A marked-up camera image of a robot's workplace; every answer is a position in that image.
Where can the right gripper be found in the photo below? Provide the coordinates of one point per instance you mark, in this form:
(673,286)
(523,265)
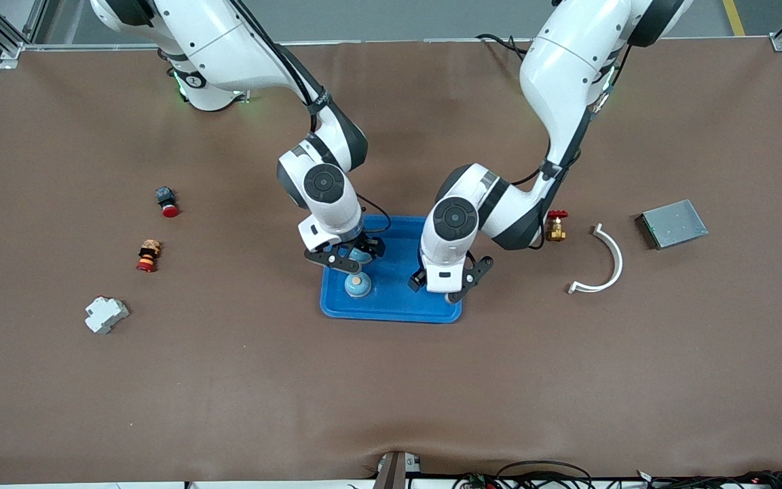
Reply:
(371,246)

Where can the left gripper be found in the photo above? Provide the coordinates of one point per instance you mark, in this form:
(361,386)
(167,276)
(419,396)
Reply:
(419,280)

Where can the light blue desk bell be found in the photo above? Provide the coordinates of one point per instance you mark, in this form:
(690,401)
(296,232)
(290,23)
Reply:
(358,286)
(360,257)

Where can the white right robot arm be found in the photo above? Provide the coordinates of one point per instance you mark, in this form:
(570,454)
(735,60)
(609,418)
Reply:
(214,41)

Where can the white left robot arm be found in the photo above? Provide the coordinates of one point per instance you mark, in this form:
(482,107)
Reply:
(567,68)

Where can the blue plastic tray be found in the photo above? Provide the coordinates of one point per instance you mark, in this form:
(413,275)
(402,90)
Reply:
(391,307)

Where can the brown table cover mat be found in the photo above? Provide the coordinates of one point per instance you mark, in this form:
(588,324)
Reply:
(391,380)

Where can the dark red-capped push button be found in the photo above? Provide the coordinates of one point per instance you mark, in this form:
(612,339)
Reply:
(165,197)

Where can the red orange black button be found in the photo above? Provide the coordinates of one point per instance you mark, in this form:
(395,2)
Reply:
(149,256)

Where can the grey metal box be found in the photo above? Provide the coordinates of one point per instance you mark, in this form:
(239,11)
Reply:
(675,224)

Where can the white circuit breaker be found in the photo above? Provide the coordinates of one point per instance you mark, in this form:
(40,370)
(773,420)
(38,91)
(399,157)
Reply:
(106,314)

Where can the white curved plastic bracket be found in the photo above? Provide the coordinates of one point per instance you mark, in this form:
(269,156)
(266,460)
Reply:
(619,261)

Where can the metal clamp bracket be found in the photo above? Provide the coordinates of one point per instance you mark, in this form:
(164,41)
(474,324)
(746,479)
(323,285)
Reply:
(394,472)

